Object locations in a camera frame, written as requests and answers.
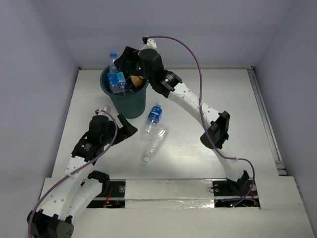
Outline orange juice bottle white cap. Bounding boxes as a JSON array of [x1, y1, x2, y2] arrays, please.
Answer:
[[130, 75, 143, 88]]

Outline clear bottle blue cap label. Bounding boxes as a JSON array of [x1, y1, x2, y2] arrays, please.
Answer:
[[107, 51, 126, 95]]

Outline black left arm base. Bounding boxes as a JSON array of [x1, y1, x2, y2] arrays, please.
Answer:
[[87, 180, 126, 209]]

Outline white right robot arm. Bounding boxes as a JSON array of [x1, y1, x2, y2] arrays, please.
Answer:
[[114, 47, 250, 196]]

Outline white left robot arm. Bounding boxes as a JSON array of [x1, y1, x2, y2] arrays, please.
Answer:
[[27, 109, 138, 238]]

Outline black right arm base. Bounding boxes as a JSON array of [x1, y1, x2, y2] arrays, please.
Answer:
[[209, 171, 260, 208]]

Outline dark green plastic bin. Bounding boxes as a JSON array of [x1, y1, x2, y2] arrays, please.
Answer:
[[100, 67, 148, 119]]

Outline clear bottle dark blue label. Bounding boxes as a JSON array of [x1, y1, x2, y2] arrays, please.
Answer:
[[141, 102, 162, 140]]

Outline silver foil tape strip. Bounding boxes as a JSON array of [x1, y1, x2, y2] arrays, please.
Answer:
[[124, 179, 214, 209]]

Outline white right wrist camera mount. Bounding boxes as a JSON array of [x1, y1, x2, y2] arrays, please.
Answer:
[[141, 37, 157, 51]]

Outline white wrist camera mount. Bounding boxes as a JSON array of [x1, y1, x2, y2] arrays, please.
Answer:
[[141, 37, 157, 51], [95, 105, 111, 115]]

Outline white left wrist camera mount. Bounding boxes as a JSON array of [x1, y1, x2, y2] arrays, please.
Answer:
[[95, 105, 111, 115]]

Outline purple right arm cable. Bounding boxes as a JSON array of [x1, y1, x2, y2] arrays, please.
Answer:
[[142, 35, 256, 208]]

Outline aluminium rail right edge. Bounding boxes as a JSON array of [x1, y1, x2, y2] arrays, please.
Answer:
[[247, 67, 288, 177]]

